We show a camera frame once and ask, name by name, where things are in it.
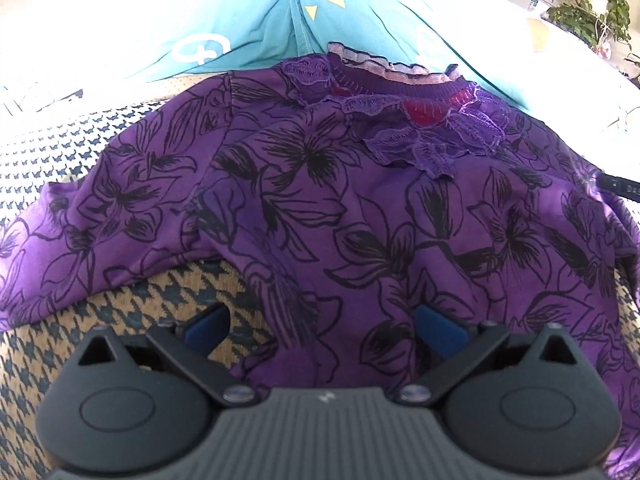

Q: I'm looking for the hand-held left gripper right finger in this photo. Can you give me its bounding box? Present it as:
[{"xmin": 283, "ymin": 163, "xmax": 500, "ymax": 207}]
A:
[{"xmin": 400, "ymin": 305, "xmax": 576, "ymax": 407}]

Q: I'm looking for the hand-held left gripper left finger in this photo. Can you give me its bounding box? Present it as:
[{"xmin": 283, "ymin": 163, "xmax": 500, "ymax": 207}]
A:
[{"xmin": 77, "ymin": 305, "xmax": 261, "ymax": 407}]

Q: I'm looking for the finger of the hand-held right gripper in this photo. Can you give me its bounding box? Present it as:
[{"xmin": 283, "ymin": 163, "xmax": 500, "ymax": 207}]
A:
[{"xmin": 592, "ymin": 172, "xmax": 640, "ymax": 206}]

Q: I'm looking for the purple floral garment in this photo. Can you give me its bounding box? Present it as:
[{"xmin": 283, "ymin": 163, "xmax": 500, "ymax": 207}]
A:
[{"xmin": 0, "ymin": 52, "xmax": 640, "ymax": 480}]

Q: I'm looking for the leafy pothos plant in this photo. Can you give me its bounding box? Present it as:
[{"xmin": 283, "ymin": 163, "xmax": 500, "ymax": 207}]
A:
[{"xmin": 547, "ymin": 0, "xmax": 633, "ymax": 56}]

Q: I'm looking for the blue printed sofa cover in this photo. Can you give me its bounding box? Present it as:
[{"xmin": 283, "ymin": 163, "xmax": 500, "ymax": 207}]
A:
[{"xmin": 0, "ymin": 0, "xmax": 640, "ymax": 126}]

